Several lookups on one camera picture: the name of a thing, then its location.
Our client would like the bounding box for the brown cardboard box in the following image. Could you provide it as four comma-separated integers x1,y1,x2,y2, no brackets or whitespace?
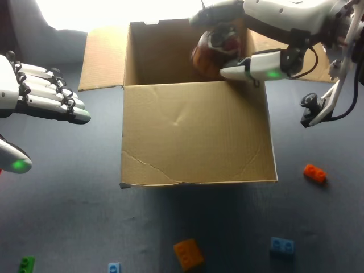
77,18,337,190

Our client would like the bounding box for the grey table cloth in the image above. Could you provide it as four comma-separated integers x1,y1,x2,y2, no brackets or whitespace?
0,47,364,273

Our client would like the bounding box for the large orange toy brick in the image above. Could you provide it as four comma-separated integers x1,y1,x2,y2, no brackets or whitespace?
173,238,205,271

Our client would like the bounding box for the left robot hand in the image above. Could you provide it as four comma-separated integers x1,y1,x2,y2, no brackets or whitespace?
0,50,92,175

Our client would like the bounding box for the small orange toy brick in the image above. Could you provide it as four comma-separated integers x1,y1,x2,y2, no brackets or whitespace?
303,163,328,185

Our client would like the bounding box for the green toy brick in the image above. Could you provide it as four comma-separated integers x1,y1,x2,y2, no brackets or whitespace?
18,255,37,273

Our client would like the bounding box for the chocolate toy cake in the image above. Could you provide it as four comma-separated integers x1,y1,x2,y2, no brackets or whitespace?
191,21,247,77

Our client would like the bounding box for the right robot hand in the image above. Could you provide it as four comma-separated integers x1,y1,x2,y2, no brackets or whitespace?
189,0,342,88

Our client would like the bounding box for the white backdrop sheet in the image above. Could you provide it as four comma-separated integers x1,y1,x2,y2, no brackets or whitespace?
8,0,205,68

